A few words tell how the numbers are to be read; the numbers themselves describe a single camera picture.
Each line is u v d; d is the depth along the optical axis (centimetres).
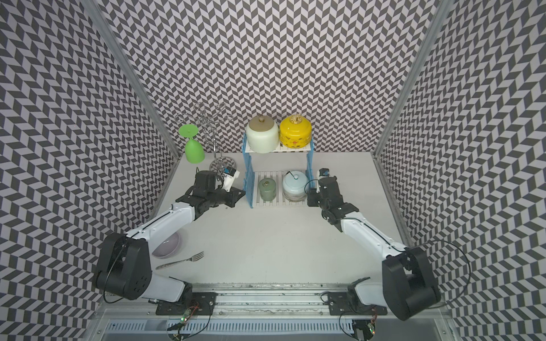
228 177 78
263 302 74
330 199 64
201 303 72
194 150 89
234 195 75
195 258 82
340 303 74
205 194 69
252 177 105
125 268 42
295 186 92
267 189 94
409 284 41
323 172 74
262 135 79
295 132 79
